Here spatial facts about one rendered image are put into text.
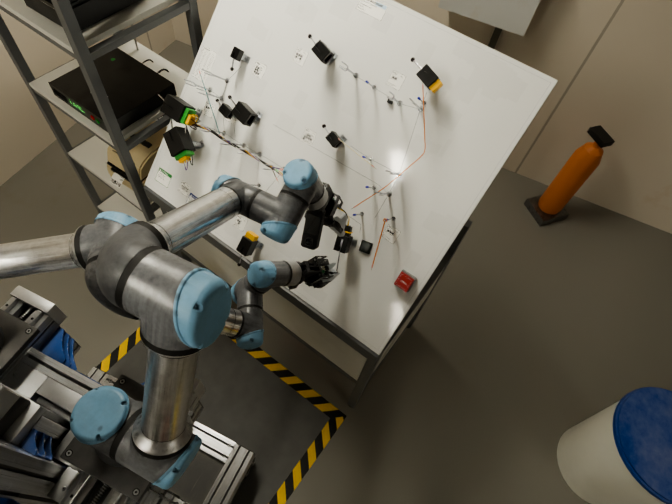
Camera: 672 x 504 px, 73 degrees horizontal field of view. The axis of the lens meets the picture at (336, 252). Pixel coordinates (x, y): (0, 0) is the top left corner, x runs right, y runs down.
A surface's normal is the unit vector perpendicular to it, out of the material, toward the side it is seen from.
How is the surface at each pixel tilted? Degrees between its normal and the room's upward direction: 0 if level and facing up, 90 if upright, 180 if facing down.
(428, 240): 47
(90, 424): 8
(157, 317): 58
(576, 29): 90
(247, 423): 0
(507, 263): 0
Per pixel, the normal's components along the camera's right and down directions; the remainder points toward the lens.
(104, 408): -0.03, -0.58
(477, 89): -0.37, 0.11
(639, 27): -0.42, 0.74
